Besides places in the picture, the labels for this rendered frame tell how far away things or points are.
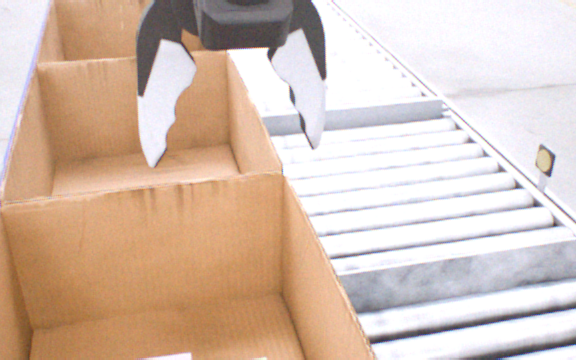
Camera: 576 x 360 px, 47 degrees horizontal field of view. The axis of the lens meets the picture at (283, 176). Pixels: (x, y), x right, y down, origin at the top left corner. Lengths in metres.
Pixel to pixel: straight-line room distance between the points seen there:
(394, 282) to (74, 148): 0.54
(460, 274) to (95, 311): 0.54
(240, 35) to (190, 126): 0.77
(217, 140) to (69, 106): 0.24
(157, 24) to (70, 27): 1.03
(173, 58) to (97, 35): 1.03
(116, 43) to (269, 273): 0.80
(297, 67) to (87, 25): 1.03
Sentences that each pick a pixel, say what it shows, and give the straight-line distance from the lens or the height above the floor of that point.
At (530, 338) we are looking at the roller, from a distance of 1.00.
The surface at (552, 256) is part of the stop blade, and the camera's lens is 1.10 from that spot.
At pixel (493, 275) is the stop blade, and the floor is 0.76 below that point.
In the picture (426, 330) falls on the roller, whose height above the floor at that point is 0.73.
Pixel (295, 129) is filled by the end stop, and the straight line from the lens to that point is 1.48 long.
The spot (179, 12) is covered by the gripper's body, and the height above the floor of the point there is 1.28.
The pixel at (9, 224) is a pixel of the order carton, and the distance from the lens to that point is 0.70.
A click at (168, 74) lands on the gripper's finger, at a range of 0.42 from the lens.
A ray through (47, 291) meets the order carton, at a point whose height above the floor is 0.94.
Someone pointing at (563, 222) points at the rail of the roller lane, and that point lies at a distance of 1.26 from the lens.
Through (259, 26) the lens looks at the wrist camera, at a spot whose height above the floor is 1.30.
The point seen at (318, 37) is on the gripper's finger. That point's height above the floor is 1.26.
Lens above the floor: 1.39
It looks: 30 degrees down
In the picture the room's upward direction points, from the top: straight up
